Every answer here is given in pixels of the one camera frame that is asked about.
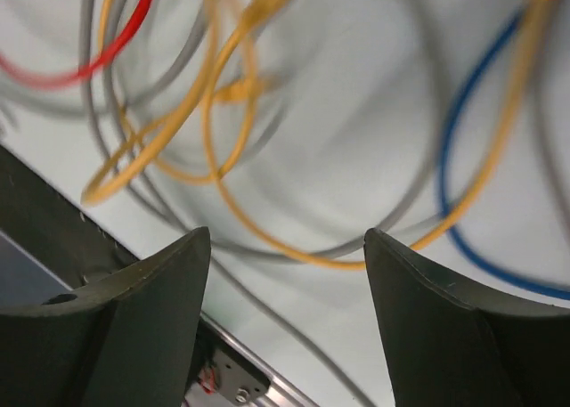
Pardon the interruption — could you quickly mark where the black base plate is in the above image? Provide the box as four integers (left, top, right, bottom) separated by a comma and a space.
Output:
1, 147, 138, 289

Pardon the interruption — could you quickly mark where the red ethernet cable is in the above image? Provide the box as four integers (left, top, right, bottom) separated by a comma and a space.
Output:
0, 0, 159, 90

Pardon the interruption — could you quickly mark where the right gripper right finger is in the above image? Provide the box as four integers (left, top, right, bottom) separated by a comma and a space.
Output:
364, 229, 569, 406

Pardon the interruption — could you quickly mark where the yellow ethernet cable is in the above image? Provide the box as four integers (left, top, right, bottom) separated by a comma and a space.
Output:
100, 0, 277, 185
202, 0, 558, 271
80, 0, 295, 206

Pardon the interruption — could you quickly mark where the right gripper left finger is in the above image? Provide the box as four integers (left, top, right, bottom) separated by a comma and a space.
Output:
1, 228, 210, 406

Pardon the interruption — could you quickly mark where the blue ethernet cable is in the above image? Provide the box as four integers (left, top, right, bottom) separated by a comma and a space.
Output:
438, 10, 570, 301

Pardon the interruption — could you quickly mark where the aluminium frame rail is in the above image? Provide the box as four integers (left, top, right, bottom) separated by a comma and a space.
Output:
182, 313, 316, 406

